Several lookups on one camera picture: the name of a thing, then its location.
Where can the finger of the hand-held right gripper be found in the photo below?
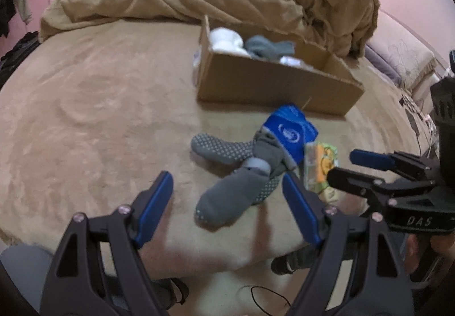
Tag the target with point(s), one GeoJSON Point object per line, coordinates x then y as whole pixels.
{"type": "Point", "coordinates": [350, 181]}
{"type": "Point", "coordinates": [369, 159]}

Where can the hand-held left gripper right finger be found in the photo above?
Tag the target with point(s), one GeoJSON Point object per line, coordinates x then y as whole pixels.
{"type": "Point", "coordinates": [301, 211]}

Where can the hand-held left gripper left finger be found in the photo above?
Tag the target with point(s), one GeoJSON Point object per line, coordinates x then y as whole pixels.
{"type": "Point", "coordinates": [157, 204]}

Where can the yellow green packet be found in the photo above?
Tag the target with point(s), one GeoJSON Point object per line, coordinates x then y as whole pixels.
{"type": "Point", "coordinates": [321, 166]}

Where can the grey sock with light band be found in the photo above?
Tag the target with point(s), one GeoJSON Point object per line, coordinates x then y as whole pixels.
{"type": "Point", "coordinates": [227, 195]}

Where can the blue packet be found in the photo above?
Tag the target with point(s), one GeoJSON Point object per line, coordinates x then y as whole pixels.
{"type": "Point", "coordinates": [289, 129]}

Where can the grey dotted sock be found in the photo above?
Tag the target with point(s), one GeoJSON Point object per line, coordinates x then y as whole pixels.
{"type": "Point", "coordinates": [222, 149]}

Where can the cardboard box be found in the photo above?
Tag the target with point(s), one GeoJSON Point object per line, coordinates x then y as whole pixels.
{"type": "Point", "coordinates": [263, 79]}

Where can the black shoe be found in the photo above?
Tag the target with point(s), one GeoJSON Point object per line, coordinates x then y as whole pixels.
{"type": "Point", "coordinates": [289, 262]}

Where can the lavender pillow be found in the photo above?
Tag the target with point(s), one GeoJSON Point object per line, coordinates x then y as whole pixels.
{"type": "Point", "coordinates": [401, 49]}

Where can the tan bed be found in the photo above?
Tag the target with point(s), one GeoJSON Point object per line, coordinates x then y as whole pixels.
{"type": "Point", "coordinates": [99, 106]}

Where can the small white sock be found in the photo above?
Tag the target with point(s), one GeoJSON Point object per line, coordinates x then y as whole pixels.
{"type": "Point", "coordinates": [293, 61]}

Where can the grey pants leg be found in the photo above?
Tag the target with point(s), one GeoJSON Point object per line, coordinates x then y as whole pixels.
{"type": "Point", "coordinates": [23, 273]}

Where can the grey folded sock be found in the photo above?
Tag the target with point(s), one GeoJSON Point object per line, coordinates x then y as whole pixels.
{"type": "Point", "coordinates": [268, 47]}

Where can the white rolled socks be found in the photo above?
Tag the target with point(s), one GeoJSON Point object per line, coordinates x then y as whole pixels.
{"type": "Point", "coordinates": [225, 40]}

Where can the dark bag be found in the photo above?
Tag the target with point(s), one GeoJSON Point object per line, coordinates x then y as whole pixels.
{"type": "Point", "coordinates": [16, 51]}

